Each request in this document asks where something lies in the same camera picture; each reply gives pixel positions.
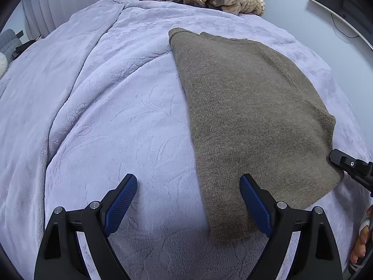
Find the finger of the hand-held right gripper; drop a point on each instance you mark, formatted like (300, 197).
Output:
(354, 166)

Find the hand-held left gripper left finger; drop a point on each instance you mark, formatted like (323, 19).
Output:
(119, 202)

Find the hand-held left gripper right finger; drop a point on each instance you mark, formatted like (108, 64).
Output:
(256, 207)

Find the olive brown knit sweater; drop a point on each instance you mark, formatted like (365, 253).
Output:
(247, 108)

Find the person's right hand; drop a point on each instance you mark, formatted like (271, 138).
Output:
(362, 239)

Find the lavender fleece blanket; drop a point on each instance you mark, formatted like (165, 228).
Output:
(102, 108)

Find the curved black monitor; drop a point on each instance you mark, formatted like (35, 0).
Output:
(341, 0)

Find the white round pillow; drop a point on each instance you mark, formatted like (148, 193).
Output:
(3, 64)

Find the grey quilted cushion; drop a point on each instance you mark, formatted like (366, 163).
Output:
(10, 43)

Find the grey pleated curtain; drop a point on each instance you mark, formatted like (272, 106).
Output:
(72, 3)

